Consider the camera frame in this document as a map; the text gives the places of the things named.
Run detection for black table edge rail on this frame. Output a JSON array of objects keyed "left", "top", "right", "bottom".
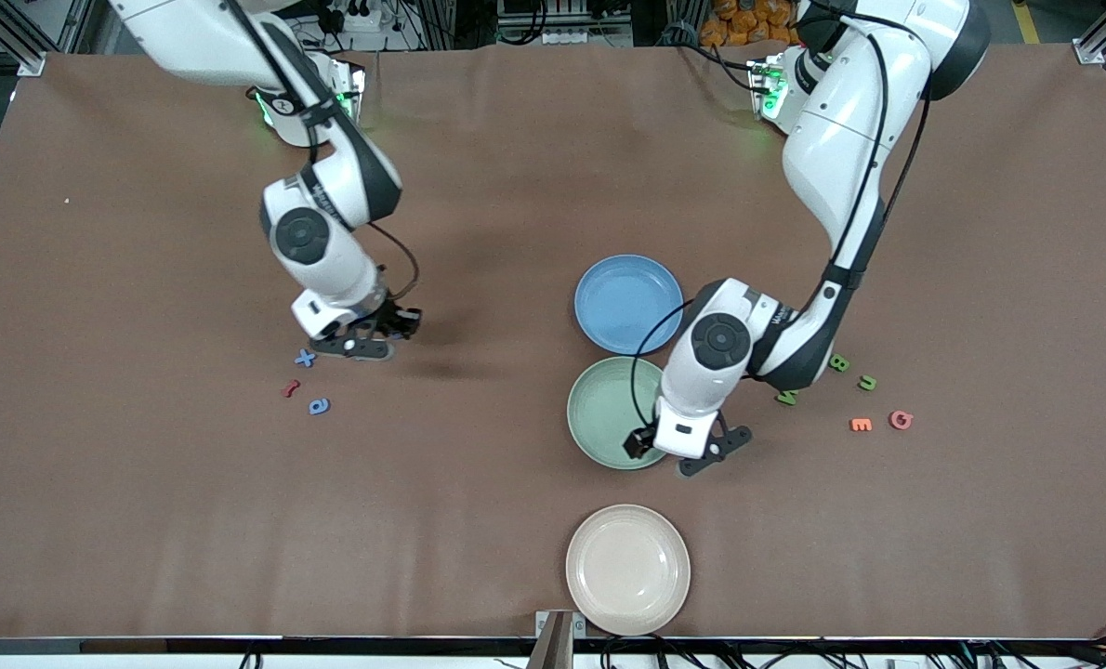
[{"left": 0, "top": 636, "right": 1106, "bottom": 659}]

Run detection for white power strip black plugs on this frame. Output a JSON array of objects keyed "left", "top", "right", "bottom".
[{"left": 316, "top": 0, "right": 382, "bottom": 38}]

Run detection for brown table cover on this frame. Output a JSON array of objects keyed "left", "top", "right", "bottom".
[{"left": 0, "top": 42, "right": 1106, "bottom": 642}]

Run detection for metal table bracket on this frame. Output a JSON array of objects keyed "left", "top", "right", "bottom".
[{"left": 534, "top": 609, "right": 587, "bottom": 669}]

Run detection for green plate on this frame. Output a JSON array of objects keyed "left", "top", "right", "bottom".
[{"left": 566, "top": 356, "right": 670, "bottom": 471}]

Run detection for beige plate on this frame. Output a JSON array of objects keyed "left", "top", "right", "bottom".
[{"left": 565, "top": 504, "right": 691, "bottom": 637}]

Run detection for orange packets pile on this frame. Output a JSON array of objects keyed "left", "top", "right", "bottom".
[{"left": 700, "top": 0, "right": 800, "bottom": 47}]

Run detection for blue plate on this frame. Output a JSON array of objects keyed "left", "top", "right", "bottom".
[{"left": 573, "top": 254, "right": 685, "bottom": 357}]

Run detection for long white power strip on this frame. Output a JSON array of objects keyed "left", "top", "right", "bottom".
[{"left": 539, "top": 26, "right": 633, "bottom": 47}]

